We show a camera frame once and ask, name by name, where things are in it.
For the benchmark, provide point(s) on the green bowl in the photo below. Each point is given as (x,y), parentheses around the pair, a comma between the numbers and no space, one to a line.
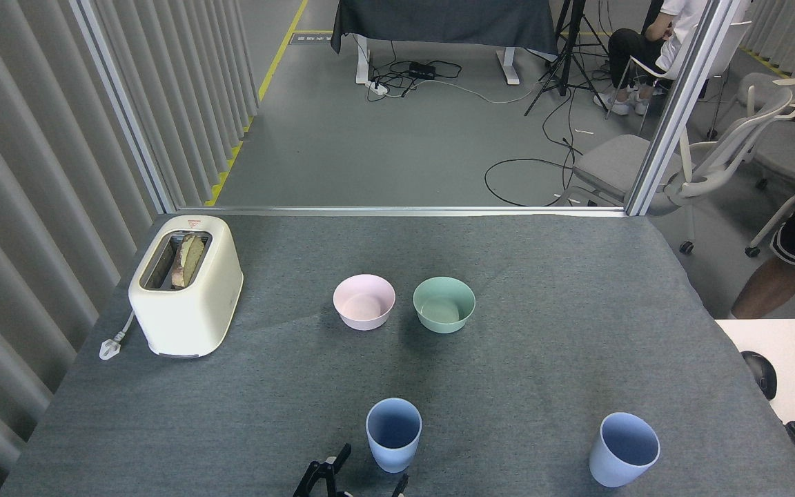
(444,314)

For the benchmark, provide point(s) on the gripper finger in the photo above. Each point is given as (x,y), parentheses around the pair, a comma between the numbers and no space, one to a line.
(318,476)
(402,485)

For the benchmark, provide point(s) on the silver horizontal rail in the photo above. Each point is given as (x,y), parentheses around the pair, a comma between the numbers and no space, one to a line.
(397,210)

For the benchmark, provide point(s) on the seated person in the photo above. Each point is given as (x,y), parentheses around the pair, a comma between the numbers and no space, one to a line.
(635,48)

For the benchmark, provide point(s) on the pink bowl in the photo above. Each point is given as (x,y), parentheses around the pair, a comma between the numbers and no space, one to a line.
(364,310)

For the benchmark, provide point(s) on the white chair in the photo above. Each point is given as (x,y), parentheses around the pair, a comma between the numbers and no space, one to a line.
(646,72)

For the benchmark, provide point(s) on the slanted silver post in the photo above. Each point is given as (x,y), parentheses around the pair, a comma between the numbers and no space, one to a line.
(125,110)
(680,103)

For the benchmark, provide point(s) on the grey mesh office chair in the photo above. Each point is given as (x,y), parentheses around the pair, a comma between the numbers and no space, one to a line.
(784,145)

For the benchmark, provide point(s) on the grey seat office chair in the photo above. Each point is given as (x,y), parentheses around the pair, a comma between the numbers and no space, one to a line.
(611,162)

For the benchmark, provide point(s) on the black power strip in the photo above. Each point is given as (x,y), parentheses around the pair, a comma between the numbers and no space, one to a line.
(422,70)

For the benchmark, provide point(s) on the dark cloth covered table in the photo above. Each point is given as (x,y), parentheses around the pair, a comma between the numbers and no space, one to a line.
(439,21)

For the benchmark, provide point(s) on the grey table cloth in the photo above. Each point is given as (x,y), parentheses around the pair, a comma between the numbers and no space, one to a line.
(542,359)

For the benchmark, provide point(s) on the blue plastic cup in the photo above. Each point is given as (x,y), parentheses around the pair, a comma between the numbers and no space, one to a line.
(611,469)
(393,457)

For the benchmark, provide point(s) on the black tripod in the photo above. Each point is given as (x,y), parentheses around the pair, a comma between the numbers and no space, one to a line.
(563,62)

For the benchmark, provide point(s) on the toast bread slice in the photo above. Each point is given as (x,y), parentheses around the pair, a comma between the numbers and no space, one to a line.
(189,259)

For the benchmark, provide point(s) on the black computer mouse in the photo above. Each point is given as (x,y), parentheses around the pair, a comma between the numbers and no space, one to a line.
(760,374)

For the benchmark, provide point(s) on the white power strip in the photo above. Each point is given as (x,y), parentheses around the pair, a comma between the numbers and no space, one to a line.
(377,88)

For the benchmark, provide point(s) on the cream white toaster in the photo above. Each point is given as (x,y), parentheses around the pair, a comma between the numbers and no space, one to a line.
(194,317)

